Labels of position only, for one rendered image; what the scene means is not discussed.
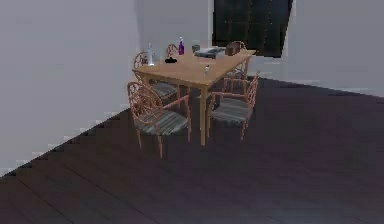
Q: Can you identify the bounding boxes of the wooden dining table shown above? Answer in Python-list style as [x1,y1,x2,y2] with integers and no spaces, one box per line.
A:
[132,47,257,147]

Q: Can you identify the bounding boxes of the clear white bottle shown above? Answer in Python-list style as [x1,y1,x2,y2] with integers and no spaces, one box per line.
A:
[146,42,156,67]

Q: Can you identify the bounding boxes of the brown box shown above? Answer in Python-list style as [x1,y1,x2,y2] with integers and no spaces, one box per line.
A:
[224,42,242,57]

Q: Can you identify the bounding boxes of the dark window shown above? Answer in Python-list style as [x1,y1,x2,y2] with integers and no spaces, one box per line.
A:
[211,0,294,59]

